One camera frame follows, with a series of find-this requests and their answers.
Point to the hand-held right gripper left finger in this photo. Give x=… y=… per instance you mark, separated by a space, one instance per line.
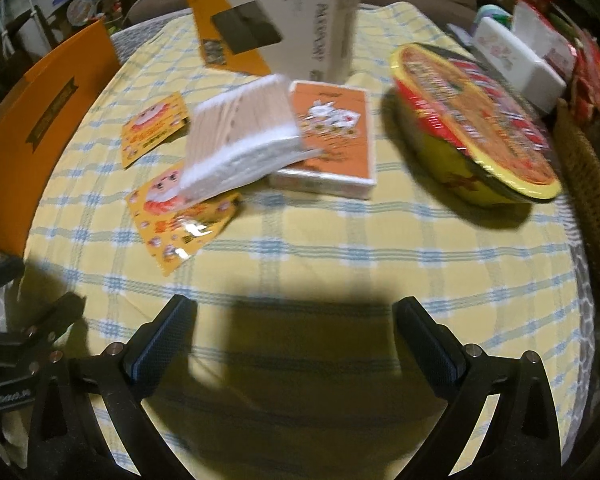
x=152 y=345

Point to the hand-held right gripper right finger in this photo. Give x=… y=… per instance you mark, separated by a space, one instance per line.
x=430 y=345

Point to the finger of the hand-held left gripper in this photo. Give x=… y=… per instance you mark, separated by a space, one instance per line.
x=55 y=320
x=5 y=272

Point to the orange storage box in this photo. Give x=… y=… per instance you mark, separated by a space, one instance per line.
x=45 y=135

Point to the orange white hard drive box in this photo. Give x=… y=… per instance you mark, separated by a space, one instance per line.
x=300 y=25

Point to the orange cartoon sachet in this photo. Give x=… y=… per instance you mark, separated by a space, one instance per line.
x=150 y=130
x=180 y=232

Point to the yellow plaid cloth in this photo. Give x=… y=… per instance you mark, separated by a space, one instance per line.
x=330 y=250

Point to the orange printed card box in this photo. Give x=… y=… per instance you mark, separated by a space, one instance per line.
x=337 y=152

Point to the wicker basket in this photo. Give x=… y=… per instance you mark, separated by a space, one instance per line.
x=587 y=185

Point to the yellow instant noodle bowl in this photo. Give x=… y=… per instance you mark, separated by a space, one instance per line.
x=472 y=120

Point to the cotton swab pack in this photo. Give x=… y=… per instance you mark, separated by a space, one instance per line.
x=240 y=130

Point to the round colourful tin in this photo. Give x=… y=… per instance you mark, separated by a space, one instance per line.
x=82 y=8

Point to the white tissue box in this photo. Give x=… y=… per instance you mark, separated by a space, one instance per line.
x=515 y=62

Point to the red white packet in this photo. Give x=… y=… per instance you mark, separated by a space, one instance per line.
x=547 y=35

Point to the purple green round toy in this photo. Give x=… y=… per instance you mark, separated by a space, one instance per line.
x=492 y=16

